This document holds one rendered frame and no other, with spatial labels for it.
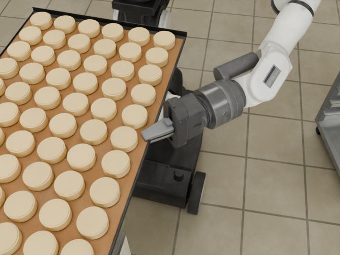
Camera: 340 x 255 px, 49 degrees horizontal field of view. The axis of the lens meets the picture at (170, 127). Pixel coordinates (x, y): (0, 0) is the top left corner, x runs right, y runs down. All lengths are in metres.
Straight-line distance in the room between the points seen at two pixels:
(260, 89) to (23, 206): 0.48
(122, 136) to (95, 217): 0.16
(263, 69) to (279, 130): 1.40
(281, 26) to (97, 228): 0.55
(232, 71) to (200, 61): 1.66
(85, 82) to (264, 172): 1.35
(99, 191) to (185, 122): 0.20
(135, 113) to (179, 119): 0.10
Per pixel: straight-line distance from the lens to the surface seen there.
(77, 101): 0.77
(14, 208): 0.67
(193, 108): 0.70
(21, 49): 0.91
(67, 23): 0.95
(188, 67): 2.39
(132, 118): 0.72
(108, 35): 0.90
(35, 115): 0.77
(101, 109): 0.74
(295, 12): 0.87
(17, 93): 0.82
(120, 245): 0.89
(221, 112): 0.73
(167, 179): 1.66
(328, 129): 2.05
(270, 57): 0.78
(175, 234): 1.79
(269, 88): 0.77
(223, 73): 0.77
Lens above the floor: 1.68
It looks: 54 degrees down
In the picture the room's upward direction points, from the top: straight up
